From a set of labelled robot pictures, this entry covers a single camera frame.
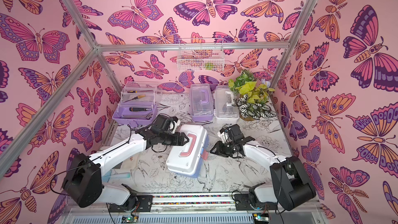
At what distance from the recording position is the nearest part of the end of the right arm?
0.66 m

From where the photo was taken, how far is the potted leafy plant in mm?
848

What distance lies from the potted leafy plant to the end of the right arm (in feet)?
0.51
